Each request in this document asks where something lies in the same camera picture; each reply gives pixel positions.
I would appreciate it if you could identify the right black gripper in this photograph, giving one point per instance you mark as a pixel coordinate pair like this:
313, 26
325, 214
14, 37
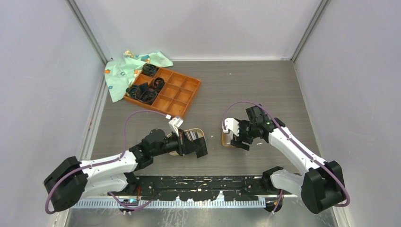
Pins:
241, 124

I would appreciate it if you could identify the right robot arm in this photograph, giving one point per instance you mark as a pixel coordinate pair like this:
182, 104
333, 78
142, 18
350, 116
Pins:
318, 183

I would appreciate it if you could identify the rolled dark belt middle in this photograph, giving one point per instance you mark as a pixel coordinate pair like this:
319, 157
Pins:
158, 84

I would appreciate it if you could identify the rolled dark belt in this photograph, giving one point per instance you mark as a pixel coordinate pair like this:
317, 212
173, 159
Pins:
132, 91
149, 70
145, 94
158, 84

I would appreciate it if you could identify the oval wooden card tray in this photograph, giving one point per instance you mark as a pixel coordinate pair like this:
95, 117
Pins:
201, 133

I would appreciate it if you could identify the orange compartment organizer tray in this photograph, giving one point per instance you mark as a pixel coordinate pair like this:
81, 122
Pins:
176, 96

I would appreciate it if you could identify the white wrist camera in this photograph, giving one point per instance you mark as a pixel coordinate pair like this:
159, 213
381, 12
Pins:
231, 125
175, 124

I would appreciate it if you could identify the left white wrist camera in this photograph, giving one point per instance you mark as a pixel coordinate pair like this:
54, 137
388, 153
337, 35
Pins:
175, 124

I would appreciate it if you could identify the rolled dark belt front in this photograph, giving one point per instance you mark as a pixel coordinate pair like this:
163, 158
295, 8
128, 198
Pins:
145, 94

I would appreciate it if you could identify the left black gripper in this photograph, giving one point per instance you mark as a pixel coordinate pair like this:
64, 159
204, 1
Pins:
185, 145

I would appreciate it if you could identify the stack of credit cards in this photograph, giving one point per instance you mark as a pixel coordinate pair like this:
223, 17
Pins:
192, 135

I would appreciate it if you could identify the rolled dark belt top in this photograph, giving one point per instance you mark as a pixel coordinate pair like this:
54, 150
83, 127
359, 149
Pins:
149, 70

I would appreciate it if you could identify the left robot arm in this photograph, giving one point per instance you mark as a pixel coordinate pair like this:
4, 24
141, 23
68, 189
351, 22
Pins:
73, 180

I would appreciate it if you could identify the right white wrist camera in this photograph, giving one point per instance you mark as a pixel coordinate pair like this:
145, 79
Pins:
231, 125

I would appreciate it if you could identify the rolled dark belt left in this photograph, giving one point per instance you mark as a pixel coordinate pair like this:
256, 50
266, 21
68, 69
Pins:
132, 91

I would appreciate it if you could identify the white slotted cable duct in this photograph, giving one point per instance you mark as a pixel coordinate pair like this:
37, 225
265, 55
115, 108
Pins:
110, 203

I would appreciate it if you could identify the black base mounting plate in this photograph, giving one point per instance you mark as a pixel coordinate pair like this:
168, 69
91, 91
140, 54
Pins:
197, 187

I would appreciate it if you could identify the orange leather card holder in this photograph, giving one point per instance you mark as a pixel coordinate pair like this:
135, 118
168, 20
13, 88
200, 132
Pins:
227, 137

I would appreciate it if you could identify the green patterned cloth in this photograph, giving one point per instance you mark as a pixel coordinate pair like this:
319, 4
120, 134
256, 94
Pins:
120, 74

